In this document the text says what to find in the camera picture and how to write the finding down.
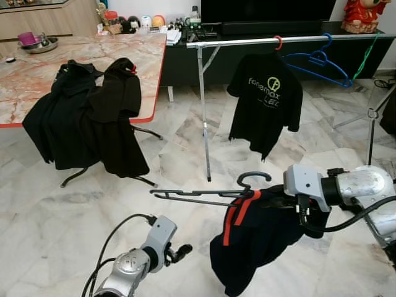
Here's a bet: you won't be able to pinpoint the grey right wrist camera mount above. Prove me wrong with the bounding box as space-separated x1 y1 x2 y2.
283 164 332 213

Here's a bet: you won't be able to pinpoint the black hanging fabric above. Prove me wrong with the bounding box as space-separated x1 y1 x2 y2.
381 93 396 137

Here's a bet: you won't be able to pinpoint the red gold statue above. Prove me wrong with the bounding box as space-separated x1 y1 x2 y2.
340 0 392 35

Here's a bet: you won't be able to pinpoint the black shirt fonemax print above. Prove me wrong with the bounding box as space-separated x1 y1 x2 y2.
227 51 304 161

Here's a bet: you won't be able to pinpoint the black plastic hanger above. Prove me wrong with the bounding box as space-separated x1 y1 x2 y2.
150 171 273 207

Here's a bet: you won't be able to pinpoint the black flat television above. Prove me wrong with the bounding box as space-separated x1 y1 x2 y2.
201 0 338 25

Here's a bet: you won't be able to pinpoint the wooden sideboard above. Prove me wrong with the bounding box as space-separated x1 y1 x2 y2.
0 0 100 41

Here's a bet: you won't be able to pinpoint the jar with red lid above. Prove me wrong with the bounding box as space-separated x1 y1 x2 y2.
104 11 119 35

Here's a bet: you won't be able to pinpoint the blue plastic hanger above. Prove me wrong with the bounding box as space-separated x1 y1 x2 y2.
283 33 355 88

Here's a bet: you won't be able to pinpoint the navy shirt red stripes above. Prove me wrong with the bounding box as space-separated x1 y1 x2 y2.
209 186 332 297

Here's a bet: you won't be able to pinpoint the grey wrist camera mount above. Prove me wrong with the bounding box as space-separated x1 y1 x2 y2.
283 164 332 213
144 215 179 273

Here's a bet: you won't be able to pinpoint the black low tv cabinet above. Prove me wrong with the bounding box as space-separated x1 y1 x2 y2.
162 22 396 87

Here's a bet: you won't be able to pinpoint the metal bowl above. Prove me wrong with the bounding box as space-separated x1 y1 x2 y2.
20 36 59 54

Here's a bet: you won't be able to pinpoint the marble pattern folding table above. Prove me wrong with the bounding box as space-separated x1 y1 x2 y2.
0 33 168 188

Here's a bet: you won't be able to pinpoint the purple plastic cup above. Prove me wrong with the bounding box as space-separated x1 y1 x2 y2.
17 31 38 46

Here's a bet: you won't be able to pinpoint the black mouse plush toy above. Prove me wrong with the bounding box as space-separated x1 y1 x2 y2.
118 17 138 33

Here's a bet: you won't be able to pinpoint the black shirt small green logo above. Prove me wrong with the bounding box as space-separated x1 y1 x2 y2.
22 60 103 171

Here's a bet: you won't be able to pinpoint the silver metal clothes rack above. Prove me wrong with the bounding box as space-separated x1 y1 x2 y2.
186 32 396 183

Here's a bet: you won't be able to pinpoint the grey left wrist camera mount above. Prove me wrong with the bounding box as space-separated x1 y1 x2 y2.
144 215 179 273

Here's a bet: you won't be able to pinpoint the black soundbar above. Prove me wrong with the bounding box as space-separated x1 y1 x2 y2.
222 20 310 35

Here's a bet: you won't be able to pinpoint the green plastic hanger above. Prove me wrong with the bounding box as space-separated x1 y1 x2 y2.
353 34 379 81

